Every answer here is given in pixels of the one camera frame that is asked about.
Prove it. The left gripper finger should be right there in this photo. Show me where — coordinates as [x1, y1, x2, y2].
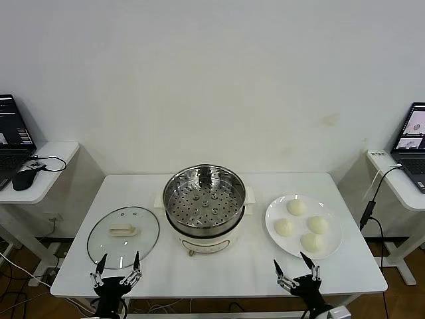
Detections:
[120, 251, 143, 286]
[90, 253, 109, 288]

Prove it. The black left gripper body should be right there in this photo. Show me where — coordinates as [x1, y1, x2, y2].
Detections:
[93, 277, 133, 319]

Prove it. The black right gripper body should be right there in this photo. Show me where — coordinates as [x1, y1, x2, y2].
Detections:
[289, 274, 333, 315]

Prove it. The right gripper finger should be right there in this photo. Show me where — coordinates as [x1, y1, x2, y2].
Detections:
[299, 251, 322, 284]
[273, 259, 299, 290]

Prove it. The white steamed baozi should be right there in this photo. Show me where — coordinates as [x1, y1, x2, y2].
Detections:
[286, 199, 307, 217]
[306, 215, 329, 235]
[300, 233, 325, 254]
[274, 218, 296, 238]

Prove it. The round glass pot lid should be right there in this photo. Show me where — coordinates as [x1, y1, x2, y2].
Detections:
[86, 205, 161, 270]

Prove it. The perforated steel steamer basket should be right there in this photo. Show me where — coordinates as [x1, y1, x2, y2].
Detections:
[162, 163, 247, 233]

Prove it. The round white plate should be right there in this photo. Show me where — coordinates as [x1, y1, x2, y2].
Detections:
[264, 193, 343, 260]

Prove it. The cream electric cooking pot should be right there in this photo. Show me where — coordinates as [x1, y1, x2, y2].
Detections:
[153, 185, 256, 257]

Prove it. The large white table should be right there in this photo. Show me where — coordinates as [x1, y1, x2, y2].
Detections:
[49, 171, 388, 319]

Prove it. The black computer mouse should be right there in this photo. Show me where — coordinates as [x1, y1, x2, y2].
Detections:
[12, 169, 37, 191]

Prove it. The small white side table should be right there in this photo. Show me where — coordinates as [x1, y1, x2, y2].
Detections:
[0, 141, 80, 286]
[365, 148, 425, 286]

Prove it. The black laptop dark screen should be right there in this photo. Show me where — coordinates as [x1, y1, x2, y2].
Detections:
[0, 94, 37, 192]

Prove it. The grey laptop pink screen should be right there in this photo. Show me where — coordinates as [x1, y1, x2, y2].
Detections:
[390, 102, 425, 194]

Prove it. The black cable with adapter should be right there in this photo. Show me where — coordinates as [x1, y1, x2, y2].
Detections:
[359, 165, 404, 319]

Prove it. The white cable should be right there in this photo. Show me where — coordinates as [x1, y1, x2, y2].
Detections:
[363, 162, 402, 200]

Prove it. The black dongle with cable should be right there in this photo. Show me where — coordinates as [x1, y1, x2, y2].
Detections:
[26, 155, 67, 173]

